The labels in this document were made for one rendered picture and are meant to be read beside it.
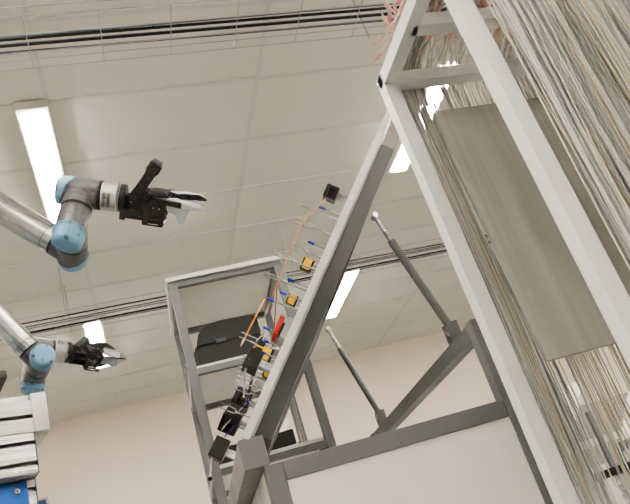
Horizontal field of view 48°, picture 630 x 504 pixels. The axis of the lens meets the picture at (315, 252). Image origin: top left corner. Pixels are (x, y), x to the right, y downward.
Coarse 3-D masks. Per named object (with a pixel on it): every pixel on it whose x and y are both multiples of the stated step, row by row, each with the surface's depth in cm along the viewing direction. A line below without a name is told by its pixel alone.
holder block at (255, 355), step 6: (252, 348) 188; (252, 354) 187; (258, 354) 187; (246, 360) 185; (252, 360) 186; (258, 360) 186; (246, 366) 185; (252, 366) 185; (258, 366) 186; (246, 372) 188; (252, 372) 187
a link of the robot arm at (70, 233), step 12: (72, 204) 170; (84, 204) 171; (60, 216) 169; (72, 216) 168; (84, 216) 170; (60, 228) 166; (72, 228) 167; (84, 228) 170; (60, 240) 166; (72, 240) 166; (84, 240) 171; (72, 252) 171
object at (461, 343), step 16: (448, 336) 185; (464, 336) 174; (480, 336) 167; (448, 352) 185; (464, 352) 179; (480, 352) 167; (432, 368) 198; (448, 368) 190; (496, 368) 164; (416, 384) 212; (432, 384) 202; (496, 384) 162; (416, 400) 216; (496, 400) 164; (384, 416) 258; (400, 416) 233
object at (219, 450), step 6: (216, 438) 205; (222, 438) 205; (216, 444) 204; (222, 444) 204; (228, 444) 205; (210, 450) 203; (216, 450) 203; (222, 450) 204; (228, 450) 205; (210, 456) 203; (216, 456) 203; (222, 456) 203; (228, 456) 204; (234, 456) 204; (210, 462) 204; (210, 468) 203; (210, 474) 202; (210, 480) 201
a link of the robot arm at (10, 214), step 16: (0, 192) 181; (0, 208) 178; (16, 208) 179; (0, 224) 180; (16, 224) 178; (32, 224) 178; (48, 224) 180; (32, 240) 179; (48, 240) 178; (64, 256) 177; (80, 256) 178
